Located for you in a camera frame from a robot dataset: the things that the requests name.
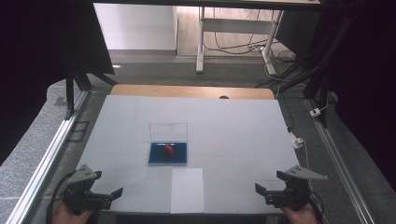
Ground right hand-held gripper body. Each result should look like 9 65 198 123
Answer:
264 165 329 212

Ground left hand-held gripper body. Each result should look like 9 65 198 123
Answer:
64 163 112 216

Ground blue box with clear lid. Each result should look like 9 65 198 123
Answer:
148 122 190 165

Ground person's right hand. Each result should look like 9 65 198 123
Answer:
281 203 318 224

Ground person's left hand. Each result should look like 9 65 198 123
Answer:
50 200 94 224

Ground white paper sheet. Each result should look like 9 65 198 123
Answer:
170 167 205 215

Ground black metal stand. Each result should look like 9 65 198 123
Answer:
279 12 332 129
63 50 117 121

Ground wooden table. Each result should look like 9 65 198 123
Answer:
110 83 276 101

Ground black curtain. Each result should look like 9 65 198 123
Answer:
0 0 115 166
275 0 396 190

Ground white cabinet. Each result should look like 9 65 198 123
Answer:
92 3 178 51

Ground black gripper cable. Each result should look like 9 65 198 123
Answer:
46 170 78 224
306 189 325 224

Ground white power cable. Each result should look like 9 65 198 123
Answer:
299 137 313 191

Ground aluminium rail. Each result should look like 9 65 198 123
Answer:
5 90 92 224
304 98 375 224

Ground black floor cable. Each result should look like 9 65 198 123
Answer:
204 8 297 63

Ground white desk frame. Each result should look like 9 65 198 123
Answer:
195 6 285 76

